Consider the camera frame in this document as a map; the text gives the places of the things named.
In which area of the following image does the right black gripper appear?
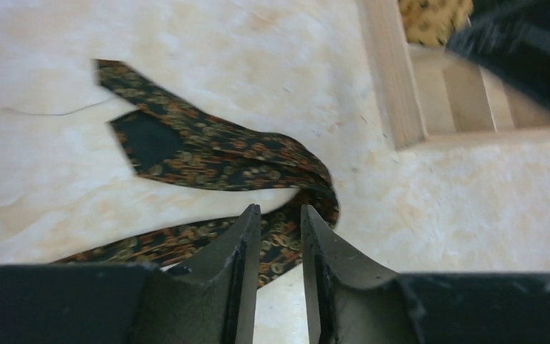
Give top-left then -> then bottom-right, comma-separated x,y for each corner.
446,0 -> 550,111

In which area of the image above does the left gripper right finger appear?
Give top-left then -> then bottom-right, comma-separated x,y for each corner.
301,205 -> 418,343

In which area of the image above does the wooden compartment tray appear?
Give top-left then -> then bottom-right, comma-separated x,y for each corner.
358,1 -> 550,151

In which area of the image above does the rolled yellow patterned tie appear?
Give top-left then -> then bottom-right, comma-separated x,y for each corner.
397,0 -> 474,47

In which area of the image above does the dark brown patterned tie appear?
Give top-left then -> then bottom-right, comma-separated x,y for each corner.
54,59 -> 340,289

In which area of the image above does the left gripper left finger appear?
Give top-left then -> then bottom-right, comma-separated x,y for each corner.
132,204 -> 261,343

